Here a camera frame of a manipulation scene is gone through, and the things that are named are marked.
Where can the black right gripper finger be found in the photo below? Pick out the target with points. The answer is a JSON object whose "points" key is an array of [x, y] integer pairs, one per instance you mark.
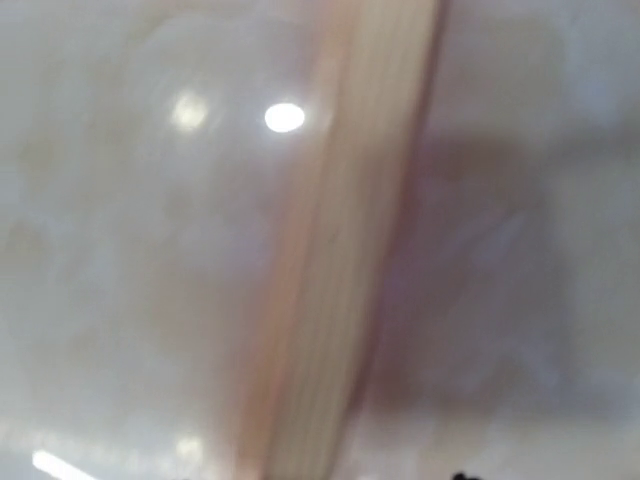
{"points": [[463, 476]]}

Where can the pink wooden picture frame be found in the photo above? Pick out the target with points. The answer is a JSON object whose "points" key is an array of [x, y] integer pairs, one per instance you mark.
{"points": [[369, 92]]}

